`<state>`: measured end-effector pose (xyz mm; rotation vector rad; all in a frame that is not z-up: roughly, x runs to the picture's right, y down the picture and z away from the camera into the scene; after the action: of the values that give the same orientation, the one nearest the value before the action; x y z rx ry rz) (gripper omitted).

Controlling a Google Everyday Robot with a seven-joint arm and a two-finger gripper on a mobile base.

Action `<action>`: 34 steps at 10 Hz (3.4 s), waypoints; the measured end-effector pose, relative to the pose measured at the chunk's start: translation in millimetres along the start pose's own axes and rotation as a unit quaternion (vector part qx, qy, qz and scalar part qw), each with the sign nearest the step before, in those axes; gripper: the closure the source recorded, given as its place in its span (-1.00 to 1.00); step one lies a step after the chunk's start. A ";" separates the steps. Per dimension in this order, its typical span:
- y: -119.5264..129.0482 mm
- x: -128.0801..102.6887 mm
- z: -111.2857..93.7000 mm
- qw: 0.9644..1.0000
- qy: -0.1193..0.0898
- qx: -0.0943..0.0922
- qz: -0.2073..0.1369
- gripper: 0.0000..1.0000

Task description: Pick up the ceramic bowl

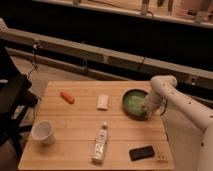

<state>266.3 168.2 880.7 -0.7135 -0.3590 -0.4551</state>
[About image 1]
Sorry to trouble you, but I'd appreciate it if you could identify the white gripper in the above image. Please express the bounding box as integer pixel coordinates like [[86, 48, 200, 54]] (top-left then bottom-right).
[[142, 99, 153, 119]]

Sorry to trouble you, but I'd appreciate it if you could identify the green ceramic bowl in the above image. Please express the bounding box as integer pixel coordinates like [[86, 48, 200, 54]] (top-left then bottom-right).
[[122, 89, 147, 120]]

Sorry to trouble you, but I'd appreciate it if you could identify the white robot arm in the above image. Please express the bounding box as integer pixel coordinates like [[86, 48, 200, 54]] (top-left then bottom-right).
[[142, 75, 213, 171]]

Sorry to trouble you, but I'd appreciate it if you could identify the black smartphone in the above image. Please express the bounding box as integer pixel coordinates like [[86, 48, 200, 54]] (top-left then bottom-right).
[[129, 146, 155, 161]]

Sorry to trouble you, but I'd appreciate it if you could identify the wooden table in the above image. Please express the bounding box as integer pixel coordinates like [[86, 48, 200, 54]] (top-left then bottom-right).
[[18, 81, 174, 171]]

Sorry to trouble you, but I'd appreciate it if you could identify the orange carrot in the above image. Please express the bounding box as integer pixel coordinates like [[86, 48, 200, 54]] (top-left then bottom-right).
[[60, 92, 75, 104]]

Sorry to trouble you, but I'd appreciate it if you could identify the white paper cup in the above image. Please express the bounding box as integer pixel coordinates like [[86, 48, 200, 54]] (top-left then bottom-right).
[[32, 120, 55, 146]]

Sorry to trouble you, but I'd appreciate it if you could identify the black chair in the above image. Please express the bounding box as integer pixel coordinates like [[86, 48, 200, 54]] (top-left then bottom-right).
[[0, 45, 38, 158]]

